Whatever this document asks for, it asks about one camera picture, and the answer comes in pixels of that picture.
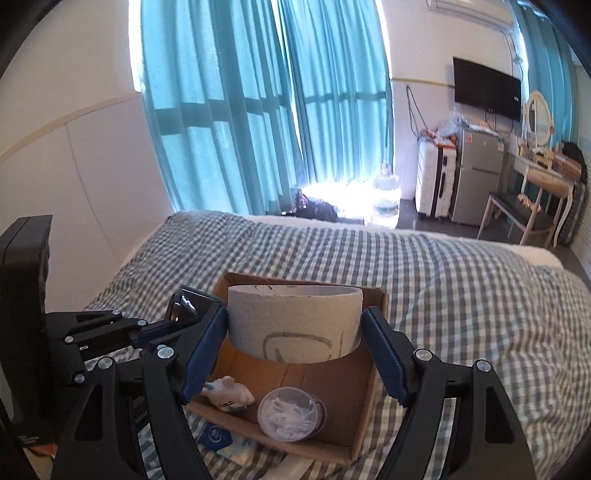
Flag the pile of plastic bags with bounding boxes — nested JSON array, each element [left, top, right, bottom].
[[417, 114, 468, 145]]

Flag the dark wall cable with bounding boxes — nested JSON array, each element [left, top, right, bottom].
[[405, 84, 428, 140]]

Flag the white suitcase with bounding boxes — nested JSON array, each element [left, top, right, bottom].
[[414, 137, 459, 223]]

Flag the black wall television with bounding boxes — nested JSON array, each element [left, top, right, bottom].
[[452, 56, 523, 122]]

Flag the wooden box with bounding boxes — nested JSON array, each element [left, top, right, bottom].
[[530, 150, 570, 172]]

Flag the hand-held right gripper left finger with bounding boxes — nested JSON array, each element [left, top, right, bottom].
[[51, 305, 230, 480]]

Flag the clear round plastic container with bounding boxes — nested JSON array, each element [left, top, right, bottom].
[[257, 387, 328, 444]]

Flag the white dressing table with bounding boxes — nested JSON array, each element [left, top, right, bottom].
[[507, 148, 586, 246]]

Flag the brown cardboard box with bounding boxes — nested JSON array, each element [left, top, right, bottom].
[[187, 271, 389, 466]]

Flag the white air conditioner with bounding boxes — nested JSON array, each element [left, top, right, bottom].
[[425, 0, 516, 29]]

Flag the checked bed blanket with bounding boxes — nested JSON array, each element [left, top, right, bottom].
[[83, 210, 591, 480]]

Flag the black handbag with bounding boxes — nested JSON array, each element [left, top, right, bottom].
[[558, 141, 588, 177]]

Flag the white plush toy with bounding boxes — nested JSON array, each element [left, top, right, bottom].
[[201, 376, 256, 412]]

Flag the teal window curtain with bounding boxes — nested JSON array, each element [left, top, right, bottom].
[[272, 0, 396, 186], [512, 0, 579, 145], [139, 0, 306, 217]]

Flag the white oval vanity mirror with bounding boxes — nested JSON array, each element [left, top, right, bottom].
[[523, 90, 554, 149]]

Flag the grey cardboard roll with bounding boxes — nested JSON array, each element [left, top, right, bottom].
[[227, 284, 363, 364]]

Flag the blue tissue packet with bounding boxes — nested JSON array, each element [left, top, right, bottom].
[[196, 424, 256, 466]]

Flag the black bag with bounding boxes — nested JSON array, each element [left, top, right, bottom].
[[290, 187, 341, 220]]

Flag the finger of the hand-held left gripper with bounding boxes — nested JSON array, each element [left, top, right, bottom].
[[69, 340, 160, 385], [46, 310, 176, 346]]

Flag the wooden chair black seat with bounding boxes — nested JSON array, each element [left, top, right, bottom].
[[477, 191, 556, 249]]

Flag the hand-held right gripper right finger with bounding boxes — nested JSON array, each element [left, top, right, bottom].
[[360, 305, 539, 480]]

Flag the silver small fridge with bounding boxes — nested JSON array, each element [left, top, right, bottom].
[[450, 127, 507, 228]]

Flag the clear water jug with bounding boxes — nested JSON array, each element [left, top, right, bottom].
[[372, 161, 400, 202], [370, 200, 400, 228]]

